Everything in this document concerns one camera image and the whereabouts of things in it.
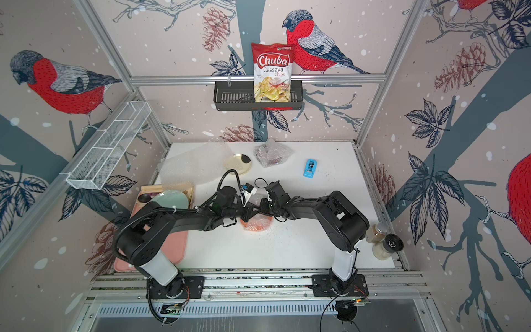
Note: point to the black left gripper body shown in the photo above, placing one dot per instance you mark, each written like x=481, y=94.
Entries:
x=238, y=211

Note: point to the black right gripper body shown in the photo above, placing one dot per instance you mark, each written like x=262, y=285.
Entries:
x=269, y=209

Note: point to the clear bubble wrap sheet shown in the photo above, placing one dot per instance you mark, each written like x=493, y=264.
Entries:
x=271, y=145
x=256, y=200

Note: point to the blue tape dispenser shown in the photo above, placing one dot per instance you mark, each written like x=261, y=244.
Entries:
x=310, y=168

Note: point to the orange plastic plate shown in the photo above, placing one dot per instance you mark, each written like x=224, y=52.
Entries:
x=258, y=223

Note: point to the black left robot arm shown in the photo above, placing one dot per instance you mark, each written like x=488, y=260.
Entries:
x=139, y=242

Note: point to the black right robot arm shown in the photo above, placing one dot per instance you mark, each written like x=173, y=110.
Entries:
x=343, y=223

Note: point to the stack of bubble wrap sheets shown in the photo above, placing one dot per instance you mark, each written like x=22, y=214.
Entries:
x=196, y=163

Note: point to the cream plate with dark spot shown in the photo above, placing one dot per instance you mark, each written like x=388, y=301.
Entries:
x=241, y=163

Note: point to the mint green floral plate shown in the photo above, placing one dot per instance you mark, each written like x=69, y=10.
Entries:
x=173, y=199

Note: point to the pink plastic tray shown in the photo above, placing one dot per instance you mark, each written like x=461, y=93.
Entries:
x=174, y=246

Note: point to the brown spice jar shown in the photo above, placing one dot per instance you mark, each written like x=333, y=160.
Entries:
x=376, y=233

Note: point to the black lid spice jar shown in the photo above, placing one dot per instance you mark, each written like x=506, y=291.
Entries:
x=390, y=245

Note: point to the Chuba cassava chips bag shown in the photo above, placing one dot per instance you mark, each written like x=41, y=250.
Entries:
x=272, y=70

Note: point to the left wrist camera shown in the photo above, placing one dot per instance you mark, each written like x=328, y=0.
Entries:
x=248, y=191

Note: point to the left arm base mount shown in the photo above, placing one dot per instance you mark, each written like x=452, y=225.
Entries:
x=180, y=288

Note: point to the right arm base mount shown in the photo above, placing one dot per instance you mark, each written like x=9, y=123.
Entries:
x=331, y=286

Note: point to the black wire wall basket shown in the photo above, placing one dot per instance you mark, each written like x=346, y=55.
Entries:
x=239, y=96

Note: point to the white wire mesh shelf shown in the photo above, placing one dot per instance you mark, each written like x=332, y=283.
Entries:
x=96, y=165

